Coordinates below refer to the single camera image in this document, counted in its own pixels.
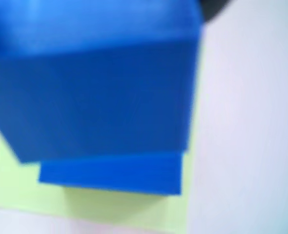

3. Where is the medium blue cube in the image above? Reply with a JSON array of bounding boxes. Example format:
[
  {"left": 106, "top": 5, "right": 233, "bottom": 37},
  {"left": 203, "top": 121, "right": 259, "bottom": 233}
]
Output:
[{"left": 0, "top": 0, "right": 204, "bottom": 163}]

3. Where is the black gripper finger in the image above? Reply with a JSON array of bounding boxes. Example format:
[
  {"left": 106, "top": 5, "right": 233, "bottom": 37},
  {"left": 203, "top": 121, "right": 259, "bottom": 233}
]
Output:
[{"left": 199, "top": 0, "right": 232, "bottom": 24}]

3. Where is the largest blue cube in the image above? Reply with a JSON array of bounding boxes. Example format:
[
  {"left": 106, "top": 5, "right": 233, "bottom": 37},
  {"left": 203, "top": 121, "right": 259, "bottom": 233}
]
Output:
[{"left": 38, "top": 151, "right": 184, "bottom": 196}]

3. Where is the green paper square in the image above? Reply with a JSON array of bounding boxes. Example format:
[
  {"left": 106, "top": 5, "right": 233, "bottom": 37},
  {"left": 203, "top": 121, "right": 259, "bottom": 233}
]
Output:
[{"left": 0, "top": 24, "right": 205, "bottom": 234}]

